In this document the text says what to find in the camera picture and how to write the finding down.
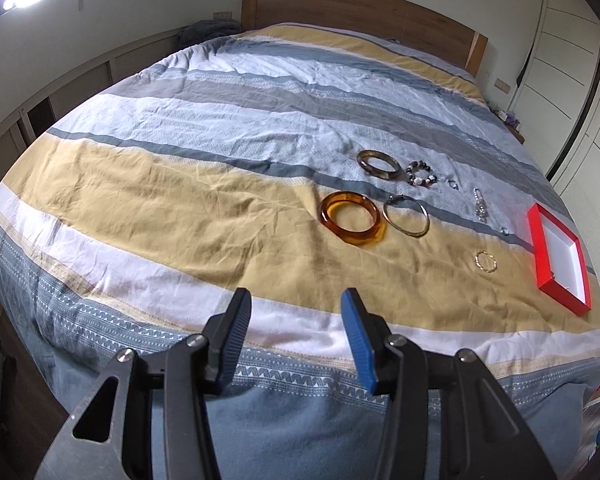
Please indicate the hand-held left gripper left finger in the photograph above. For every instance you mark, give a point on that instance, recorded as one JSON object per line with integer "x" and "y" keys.
{"x": 235, "y": 332}

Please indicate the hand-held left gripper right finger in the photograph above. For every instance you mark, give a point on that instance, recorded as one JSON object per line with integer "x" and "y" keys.
{"x": 360, "y": 340}

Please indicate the amber bangle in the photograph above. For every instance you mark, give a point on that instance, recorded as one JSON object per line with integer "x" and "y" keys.
{"x": 352, "y": 220}

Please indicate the thin silver bangle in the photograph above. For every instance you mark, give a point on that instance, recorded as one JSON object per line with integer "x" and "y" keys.
{"x": 406, "y": 216}

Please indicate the brown horn bangle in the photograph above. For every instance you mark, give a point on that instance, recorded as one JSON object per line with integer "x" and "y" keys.
{"x": 380, "y": 164}

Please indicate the red jewelry box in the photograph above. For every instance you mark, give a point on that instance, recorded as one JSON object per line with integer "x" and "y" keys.
{"x": 560, "y": 260}

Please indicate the bed with striped duvet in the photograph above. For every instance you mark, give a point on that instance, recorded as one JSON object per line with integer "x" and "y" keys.
{"x": 180, "y": 160}

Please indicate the wooden nightstand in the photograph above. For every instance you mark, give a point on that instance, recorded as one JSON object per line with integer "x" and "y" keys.
{"x": 512, "y": 127}

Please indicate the grey folded blanket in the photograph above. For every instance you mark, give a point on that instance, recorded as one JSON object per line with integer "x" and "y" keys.
{"x": 205, "y": 31}

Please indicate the wooden headboard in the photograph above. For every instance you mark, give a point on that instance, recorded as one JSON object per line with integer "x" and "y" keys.
{"x": 360, "y": 15}

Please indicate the white wardrobe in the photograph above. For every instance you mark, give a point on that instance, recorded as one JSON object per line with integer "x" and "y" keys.
{"x": 570, "y": 60}

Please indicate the wall socket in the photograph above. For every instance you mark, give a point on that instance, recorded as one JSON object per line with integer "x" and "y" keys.
{"x": 501, "y": 85}
{"x": 223, "y": 14}

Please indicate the low beige wall cabinet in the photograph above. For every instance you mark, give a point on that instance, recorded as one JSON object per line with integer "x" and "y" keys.
{"x": 55, "y": 90}

